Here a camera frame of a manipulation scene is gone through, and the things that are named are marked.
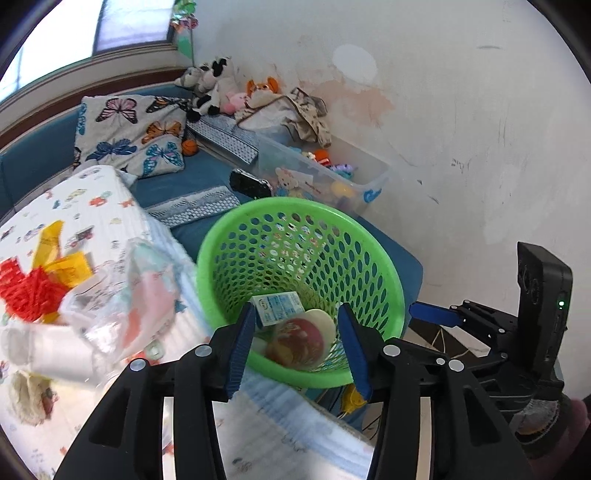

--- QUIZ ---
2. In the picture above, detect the large butterfly pillow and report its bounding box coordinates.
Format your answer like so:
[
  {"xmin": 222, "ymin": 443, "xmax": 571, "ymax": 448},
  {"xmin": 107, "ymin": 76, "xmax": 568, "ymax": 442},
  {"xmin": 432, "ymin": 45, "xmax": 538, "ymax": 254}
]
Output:
[{"xmin": 73, "ymin": 95, "xmax": 190, "ymax": 178}]

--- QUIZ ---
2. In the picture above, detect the orange fox plush toy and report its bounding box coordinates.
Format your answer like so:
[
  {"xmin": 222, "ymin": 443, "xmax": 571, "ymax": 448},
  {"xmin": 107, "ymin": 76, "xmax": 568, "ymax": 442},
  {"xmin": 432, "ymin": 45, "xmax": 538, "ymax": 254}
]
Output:
[{"xmin": 245, "ymin": 78, "xmax": 282, "ymax": 109}]

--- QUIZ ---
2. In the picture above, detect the wooden window ledge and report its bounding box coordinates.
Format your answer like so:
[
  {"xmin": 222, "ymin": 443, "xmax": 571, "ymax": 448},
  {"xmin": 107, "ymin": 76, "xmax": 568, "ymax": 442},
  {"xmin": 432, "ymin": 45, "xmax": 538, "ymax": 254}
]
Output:
[{"xmin": 0, "ymin": 65, "xmax": 195, "ymax": 148}]

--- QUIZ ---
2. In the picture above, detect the small orange toy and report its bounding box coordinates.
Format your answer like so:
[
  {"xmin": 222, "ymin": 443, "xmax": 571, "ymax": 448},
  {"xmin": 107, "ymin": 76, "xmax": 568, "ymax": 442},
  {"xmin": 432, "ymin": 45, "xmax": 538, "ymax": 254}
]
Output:
[{"xmin": 302, "ymin": 148, "xmax": 333, "ymax": 167}]

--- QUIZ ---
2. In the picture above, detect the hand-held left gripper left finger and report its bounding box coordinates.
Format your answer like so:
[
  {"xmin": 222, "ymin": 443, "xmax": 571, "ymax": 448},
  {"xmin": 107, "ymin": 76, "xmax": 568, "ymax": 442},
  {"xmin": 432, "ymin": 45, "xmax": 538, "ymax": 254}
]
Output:
[{"xmin": 53, "ymin": 302, "xmax": 257, "ymax": 480}]

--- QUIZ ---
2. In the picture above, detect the beige cloth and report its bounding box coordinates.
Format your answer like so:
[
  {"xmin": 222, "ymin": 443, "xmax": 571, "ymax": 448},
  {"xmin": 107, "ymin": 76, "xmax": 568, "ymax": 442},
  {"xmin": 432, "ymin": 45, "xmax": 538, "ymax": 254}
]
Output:
[{"xmin": 235, "ymin": 88, "xmax": 333, "ymax": 148}]

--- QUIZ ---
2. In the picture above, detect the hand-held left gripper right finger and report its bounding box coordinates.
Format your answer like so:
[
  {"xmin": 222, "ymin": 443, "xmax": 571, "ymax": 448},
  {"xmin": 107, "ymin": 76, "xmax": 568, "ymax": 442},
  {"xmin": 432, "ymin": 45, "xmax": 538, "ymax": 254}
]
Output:
[{"xmin": 337, "ymin": 302, "xmax": 534, "ymax": 480}]

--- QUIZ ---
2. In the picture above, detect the grey plush toy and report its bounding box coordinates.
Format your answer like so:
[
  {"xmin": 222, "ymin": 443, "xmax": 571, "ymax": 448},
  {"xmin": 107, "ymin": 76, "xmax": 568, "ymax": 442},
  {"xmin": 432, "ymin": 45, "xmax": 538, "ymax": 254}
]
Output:
[{"xmin": 174, "ymin": 65, "xmax": 208, "ymax": 90}]

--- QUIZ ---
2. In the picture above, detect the person's right forearm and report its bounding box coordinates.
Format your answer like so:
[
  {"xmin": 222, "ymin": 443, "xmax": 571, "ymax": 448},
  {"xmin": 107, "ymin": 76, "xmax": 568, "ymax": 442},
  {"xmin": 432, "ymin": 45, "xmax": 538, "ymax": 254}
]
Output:
[{"xmin": 510, "ymin": 394, "xmax": 591, "ymax": 460}]

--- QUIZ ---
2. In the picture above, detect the blue patterned cloth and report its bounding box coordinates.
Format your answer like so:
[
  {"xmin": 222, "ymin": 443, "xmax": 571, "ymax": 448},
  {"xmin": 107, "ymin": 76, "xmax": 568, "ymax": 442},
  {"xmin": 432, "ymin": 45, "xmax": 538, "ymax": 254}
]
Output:
[{"xmin": 148, "ymin": 187, "xmax": 241, "ymax": 228}]

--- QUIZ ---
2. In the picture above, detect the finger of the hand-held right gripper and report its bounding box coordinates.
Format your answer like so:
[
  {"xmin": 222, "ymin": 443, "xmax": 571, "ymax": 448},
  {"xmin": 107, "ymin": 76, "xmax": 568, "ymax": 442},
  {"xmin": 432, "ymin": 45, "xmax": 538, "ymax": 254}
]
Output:
[{"xmin": 409, "ymin": 300, "xmax": 518, "ymax": 352}]

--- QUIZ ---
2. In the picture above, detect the clear plastic bag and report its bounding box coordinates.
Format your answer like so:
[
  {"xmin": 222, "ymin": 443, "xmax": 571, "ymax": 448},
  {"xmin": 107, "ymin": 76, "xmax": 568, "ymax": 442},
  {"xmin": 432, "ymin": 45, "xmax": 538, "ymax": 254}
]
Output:
[{"xmin": 60, "ymin": 237, "xmax": 195, "ymax": 370}]

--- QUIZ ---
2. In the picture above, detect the blue white milk carton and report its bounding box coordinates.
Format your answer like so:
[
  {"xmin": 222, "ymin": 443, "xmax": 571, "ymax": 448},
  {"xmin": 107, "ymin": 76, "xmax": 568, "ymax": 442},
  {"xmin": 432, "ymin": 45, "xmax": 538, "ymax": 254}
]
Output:
[{"xmin": 250, "ymin": 292, "xmax": 304, "ymax": 329}]

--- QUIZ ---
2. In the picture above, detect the blue sofa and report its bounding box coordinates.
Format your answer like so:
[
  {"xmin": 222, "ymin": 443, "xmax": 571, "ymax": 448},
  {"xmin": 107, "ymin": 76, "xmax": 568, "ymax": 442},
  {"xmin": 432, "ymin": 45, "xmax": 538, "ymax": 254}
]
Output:
[{"xmin": 0, "ymin": 83, "xmax": 423, "ymax": 430}]

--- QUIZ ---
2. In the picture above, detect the cow plush toy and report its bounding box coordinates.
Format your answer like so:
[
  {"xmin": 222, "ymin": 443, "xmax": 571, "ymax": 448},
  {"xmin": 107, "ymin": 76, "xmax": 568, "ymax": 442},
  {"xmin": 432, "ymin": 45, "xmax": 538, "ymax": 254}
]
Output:
[{"xmin": 187, "ymin": 56, "xmax": 234, "ymax": 121}]

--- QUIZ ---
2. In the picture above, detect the pink plush toy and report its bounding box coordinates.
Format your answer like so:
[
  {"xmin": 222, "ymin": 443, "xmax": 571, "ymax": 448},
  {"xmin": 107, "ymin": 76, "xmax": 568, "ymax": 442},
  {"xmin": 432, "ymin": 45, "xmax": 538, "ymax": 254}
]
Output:
[{"xmin": 221, "ymin": 91, "xmax": 250, "ymax": 116}]

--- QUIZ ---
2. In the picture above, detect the yellow wrapper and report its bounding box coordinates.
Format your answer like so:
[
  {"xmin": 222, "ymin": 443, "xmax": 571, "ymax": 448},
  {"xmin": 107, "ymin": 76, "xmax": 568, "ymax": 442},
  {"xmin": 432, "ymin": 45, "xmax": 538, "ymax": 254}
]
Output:
[{"xmin": 31, "ymin": 220, "xmax": 93, "ymax": 324}]

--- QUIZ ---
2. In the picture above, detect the clear storage bin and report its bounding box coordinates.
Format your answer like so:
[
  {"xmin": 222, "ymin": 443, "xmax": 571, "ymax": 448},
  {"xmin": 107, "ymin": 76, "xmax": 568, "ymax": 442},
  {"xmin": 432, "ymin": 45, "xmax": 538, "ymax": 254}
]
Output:
[{"xmin": 256, "ymin": 131, "xmax": 393, "ymax": 217}]

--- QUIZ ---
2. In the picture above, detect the blue patterned cushion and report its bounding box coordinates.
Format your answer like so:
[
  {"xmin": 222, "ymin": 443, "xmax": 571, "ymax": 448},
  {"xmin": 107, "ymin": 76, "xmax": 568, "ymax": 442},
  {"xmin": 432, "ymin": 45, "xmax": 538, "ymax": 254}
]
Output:
[{"xmin": 187, "ymin": 113, "xmax": 262, "ymax": 164}]

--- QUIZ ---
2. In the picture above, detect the red paper cup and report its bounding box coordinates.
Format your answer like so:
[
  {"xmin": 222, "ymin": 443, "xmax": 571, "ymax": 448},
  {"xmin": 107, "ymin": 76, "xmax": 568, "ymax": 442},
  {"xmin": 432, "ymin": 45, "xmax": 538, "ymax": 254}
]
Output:
[{"xmin": 264, "ymin": 308, "xmax": 338, "ymax": 370}]

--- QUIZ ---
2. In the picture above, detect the colourful pinwheel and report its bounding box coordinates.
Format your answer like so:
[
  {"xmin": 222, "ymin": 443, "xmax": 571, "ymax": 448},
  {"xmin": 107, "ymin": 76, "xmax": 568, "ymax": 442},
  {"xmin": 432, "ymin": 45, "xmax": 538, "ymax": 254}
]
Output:
[{"xmin": 171, "ymin": 0, "xmax": 199, "ymax": 68}]

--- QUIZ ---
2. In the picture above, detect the black device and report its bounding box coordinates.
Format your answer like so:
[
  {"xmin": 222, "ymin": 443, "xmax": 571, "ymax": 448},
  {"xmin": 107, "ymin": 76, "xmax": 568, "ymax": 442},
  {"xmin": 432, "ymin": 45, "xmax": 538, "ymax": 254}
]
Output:
[{"xmin": 229, "ymin": 168, "xmax": 273, "ymax": 200}]

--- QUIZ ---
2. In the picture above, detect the teddy bear card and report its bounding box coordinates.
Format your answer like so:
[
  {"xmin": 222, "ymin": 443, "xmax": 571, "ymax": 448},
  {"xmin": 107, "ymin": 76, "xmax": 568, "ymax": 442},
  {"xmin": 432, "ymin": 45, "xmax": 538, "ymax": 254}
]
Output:
[{"xmin": 274, "ymin": 167, "xmax": 326, "ymax": 201}]

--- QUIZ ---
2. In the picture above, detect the white printed blanket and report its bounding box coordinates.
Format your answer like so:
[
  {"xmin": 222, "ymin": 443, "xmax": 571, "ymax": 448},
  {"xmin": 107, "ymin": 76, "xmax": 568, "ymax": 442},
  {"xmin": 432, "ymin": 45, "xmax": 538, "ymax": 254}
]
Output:
[{"xmin": 0, "ymin": 165, "xmax": 375, "ymax": 480}]

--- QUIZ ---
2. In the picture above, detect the green plastic basket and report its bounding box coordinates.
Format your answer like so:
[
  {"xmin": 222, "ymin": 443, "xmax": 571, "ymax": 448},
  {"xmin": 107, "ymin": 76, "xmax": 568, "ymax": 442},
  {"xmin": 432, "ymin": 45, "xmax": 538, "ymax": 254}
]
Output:
[{"xmin": 196, "ymin": 196, "xmax": 407, "ymax": 388}]

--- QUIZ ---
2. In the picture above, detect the white paper cup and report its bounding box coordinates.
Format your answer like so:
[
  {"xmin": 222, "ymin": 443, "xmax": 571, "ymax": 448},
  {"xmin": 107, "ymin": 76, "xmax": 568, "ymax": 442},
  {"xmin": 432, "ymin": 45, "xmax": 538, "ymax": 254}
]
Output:
[{"xmin": 0, "ymin": 323, "xmax": 100, "ymax": 384}]

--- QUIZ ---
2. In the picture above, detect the yellow plastic toy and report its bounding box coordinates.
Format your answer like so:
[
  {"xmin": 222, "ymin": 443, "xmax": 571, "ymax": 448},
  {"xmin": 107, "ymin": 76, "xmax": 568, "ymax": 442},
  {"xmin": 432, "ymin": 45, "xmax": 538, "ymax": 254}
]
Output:
[{"xmin": 342, "ymin": 385, "xmax": 370, "ymax": 416}]

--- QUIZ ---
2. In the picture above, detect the large window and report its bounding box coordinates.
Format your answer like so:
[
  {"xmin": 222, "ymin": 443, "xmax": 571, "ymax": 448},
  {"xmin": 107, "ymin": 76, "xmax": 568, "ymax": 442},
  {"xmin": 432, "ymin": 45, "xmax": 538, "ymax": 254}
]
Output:
[{"xmin": 0, "ymin": 0, "xmax": 174, "ymax": 100}]

